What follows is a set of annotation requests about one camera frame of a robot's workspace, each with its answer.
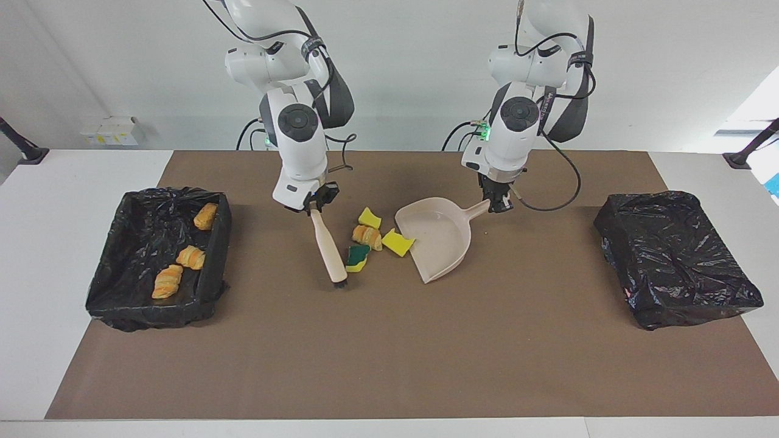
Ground beige brush with black bristles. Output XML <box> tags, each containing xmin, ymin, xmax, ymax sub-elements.
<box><xmin>309</xmin><ymin>209</ymin><xmax>349</xmax><ymax>288</ymax></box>

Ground cut orange striped croissant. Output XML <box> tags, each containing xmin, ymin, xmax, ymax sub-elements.
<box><xmin>352</xmin><ymin>224</ymin><xmax>383</xmax><ymax>251</ymax></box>

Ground green and yellow sponge piece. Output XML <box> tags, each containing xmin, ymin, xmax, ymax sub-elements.
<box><xmin>345</xmin><ymin>245</ymin><xmax>371</xmax><ymax>273</ymax></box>

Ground beige plastic dustpan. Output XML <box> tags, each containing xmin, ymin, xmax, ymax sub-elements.
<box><xmin>394</xmin><ymin>196</ymin><xmax>492</xmax><ymax>285</ymax></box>

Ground notched yellow sponge piece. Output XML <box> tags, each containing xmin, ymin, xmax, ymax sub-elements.
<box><xmin>381</xmin><ymin>228</ymin><xmax>416</xmax><ymax>257</ymax></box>

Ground small striped croissant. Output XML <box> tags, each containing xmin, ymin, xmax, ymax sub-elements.
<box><xmin>176</xmin><ymin>245</ymin><xmax>206</xmax><ymax>270</ymax></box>

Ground long pale croissant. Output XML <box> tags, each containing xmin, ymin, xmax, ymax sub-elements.
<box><xmin>152</xmin><ymin>265</ymin><xmax>183</xmax><ymax>299</ymax></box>

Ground bin covered by black bag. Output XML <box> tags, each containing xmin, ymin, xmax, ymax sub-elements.
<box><xmin>593</xmin><ymin>190</ymin><xmax>765</xmax><ymax>332</ymax></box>

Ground open bin with black bag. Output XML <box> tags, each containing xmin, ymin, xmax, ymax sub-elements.
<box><xmin>85</xmin><ymin>186</ymin><xmax>233</xmax><ymax>333</ymax></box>

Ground brown table mat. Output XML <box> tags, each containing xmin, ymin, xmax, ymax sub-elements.
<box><xmin>44</xmin><ymin>150</ymin><xmax>779</xmax><ymax>420</ymax></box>

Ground black stand with clamp base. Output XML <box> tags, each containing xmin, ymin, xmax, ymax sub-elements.
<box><xmin>722</xmin><ymin>117</ymin><xmax>779</xmax><ymax>170</ymax></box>
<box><xmin>0</xmin><ymin>117</ymin><xmax>49</xmax><ymax>165</ymax></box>

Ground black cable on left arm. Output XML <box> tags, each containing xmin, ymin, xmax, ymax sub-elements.
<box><xmin>514</xmin><ymin>0</ymin><xmax>600</xmax><ymax>212</ymax></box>

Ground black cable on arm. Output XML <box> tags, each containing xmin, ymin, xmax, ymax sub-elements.
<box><xmin>204</xmin><ymin>0</ymin><xmax>357</xmax><ymax>174</ymax></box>
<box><xmin>514</xmin><ymin>0</ymin><xmax>600</xmax><ymax>212</ymax></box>

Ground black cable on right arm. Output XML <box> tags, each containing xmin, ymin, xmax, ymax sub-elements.
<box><xmin>204</xmin><ymin>0</ymin><xmax>357</xmax><ymax>174</ymax></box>

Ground black left arm base cable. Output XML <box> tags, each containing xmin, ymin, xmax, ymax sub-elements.
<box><xmin>441</xmin><ymin>119</ymin><xmax>487</xmax><ymax>151</ymax></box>

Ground black arm base cable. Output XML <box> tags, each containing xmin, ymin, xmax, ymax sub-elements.
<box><xmin>441</xmin><ymin>119</ymin><xmax>487</xmax><ymax>151</ymax></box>
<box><xmin>236</xmin><ymin>117</ymin><xmax>268</xmax><ymax>151</ymax></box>

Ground black right arm base cable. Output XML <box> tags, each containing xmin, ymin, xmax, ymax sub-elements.
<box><xmin>236</xmin><ymin>117</ymin><xmax>268</xmax><ymax>151</ymax></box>

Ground white wall socket boxes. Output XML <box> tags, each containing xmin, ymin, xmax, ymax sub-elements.
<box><xmin>80</xmin><ymin>116</ymin><xmax>141</xmax><ymax>147</ymax></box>

